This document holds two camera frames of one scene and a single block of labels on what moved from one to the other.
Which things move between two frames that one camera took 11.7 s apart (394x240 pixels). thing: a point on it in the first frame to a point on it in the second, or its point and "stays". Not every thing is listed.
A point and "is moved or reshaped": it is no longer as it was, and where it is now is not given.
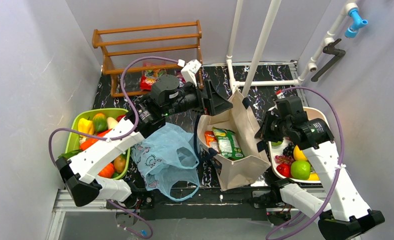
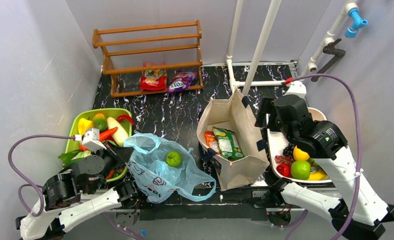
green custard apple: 276,143 to 173,159
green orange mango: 100,122 stays
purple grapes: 288,157 stays
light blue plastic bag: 168,161 is moved or reshaped
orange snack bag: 211,140 stays
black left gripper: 204,99 to 114,158
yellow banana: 313,176 stays
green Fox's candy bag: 228,144 stays
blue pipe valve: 357,22 stays
